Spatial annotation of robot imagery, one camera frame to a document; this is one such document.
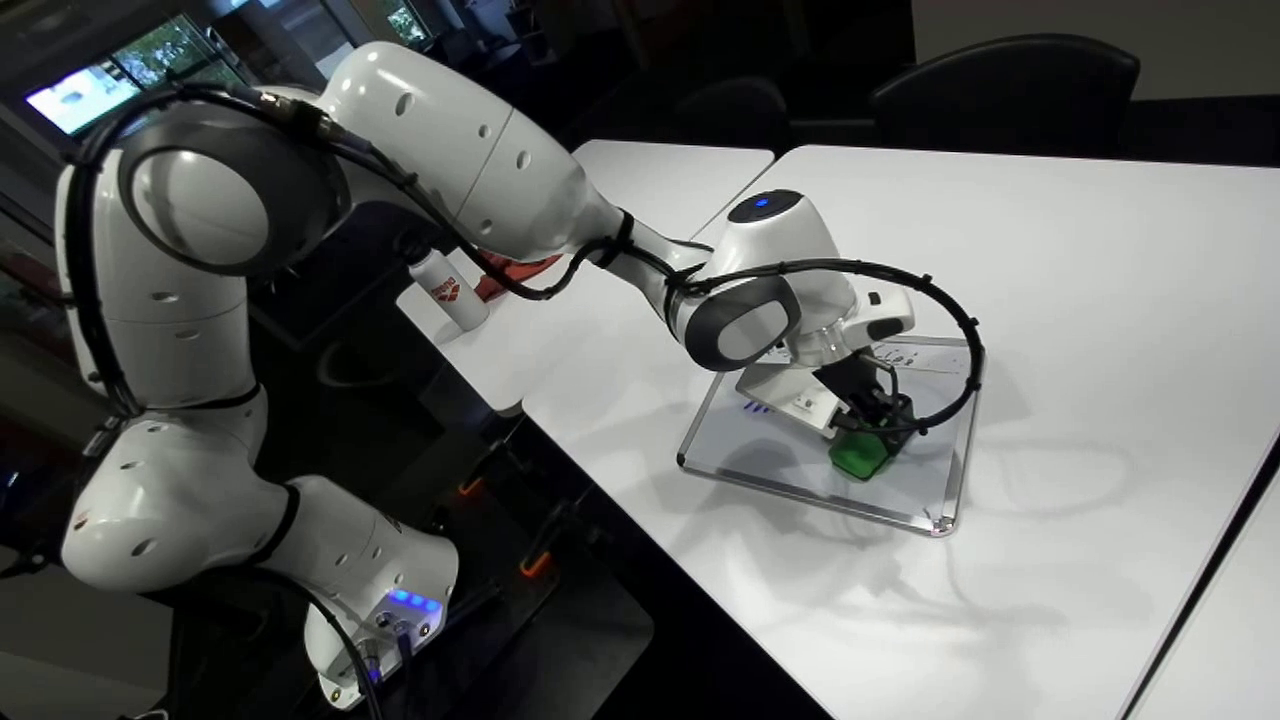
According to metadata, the black office chair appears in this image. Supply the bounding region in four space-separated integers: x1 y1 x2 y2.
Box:
873 31 1142 142

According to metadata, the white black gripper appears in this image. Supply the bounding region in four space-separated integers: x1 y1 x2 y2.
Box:
816 351 913 436

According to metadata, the small framed white board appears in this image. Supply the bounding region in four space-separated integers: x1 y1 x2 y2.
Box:
677 375 976 538

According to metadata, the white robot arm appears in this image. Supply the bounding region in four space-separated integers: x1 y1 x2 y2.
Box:
56 42 913 712

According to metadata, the computer monitor screen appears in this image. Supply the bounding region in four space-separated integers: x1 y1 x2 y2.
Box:
26 16 238 136

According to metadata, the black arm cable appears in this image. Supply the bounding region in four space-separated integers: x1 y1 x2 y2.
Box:
56 79 991 720

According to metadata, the green duster block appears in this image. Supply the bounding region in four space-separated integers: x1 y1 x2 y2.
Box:
830 430 898 479

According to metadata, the white cup with red logo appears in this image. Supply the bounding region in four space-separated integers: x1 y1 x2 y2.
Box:
414 251 488 331

